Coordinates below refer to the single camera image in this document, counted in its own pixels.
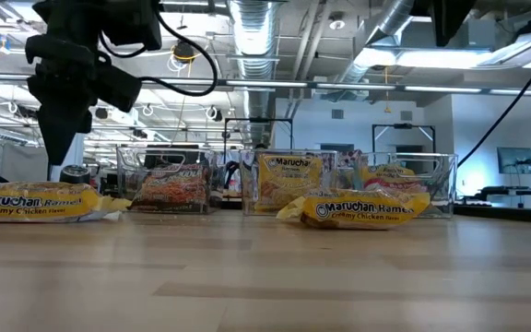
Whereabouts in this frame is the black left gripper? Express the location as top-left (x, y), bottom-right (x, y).
top-left (24, 34), bottom-right (111, 166)

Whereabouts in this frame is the yellow creamy chicken ramen pack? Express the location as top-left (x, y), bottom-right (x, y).
top-left (254, 154), bottom-right (325, 214)
top-left (276, 186), bottom-right (431, 231)
top-left (0, 181), bottom-right (133, 224)

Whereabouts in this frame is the black fire noodle pack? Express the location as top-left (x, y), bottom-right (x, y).
top-left (130, 163), bottom-right (210, 213)

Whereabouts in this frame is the bright ceiling lamp panel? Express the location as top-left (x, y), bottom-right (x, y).
top-left (355, 45), bottom-right (497, 70)

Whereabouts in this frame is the black round pot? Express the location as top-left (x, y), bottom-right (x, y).
top-left (59, 164), bottom-right (92, 184)

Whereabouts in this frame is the clear plastic bin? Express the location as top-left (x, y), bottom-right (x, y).
top-left (115, 146), bottom-right (216, 215)
top-left (356, 151), bottom-right (459, 219)
top-left (241, 148), bottom-right (340, 217)

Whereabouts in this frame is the round ceiling sensor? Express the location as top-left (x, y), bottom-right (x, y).
top-left (329, 11), bottom-right (347, 31)

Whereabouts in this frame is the black ceiling spotlight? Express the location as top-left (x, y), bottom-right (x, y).
top-left (172, 39), bottom-right (196, 64)

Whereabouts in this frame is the long overhead light bar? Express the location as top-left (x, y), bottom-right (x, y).
top-left (0, 72), bottom-right (531, 98)

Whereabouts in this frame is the black workbench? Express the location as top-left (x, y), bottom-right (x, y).
top-left (461, 184), bottom-right (531, 207)

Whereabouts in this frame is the slim silver ventilation duct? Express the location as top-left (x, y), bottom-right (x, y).
top-left (327, 0), bottom-right (417, 102)

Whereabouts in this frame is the grey partition wall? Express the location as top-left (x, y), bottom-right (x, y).
top-left (0, 143), bottom-right (55, 184)

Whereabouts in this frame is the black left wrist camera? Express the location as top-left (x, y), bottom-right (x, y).
top-left (93, 64), bottom-right (143, 114)

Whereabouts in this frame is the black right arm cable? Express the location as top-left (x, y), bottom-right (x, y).
top-left (456, 39), bottom-right (531, 168)

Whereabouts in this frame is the black metal frame stand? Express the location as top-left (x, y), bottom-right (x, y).
top-left (371, 123), bottom-right (437, 154)

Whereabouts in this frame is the yellow hanging cable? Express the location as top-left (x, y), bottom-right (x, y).
top-left (169, 39), bottom-right (212, 142)

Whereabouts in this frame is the wall monitor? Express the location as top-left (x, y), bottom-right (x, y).
top-left (497, 147), bottom-right (531, 176)

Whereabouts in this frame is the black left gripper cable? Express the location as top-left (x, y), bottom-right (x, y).
top-left (138, 8), bottom-right (219, 98)

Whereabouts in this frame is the wide silver ventilation duct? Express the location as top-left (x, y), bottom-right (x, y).
top-left (229, 0), bottom-right (279, 149)

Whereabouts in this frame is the black aluminium table frame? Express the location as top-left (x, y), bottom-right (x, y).
top-left (453, 202), bottom-right (531, 227)

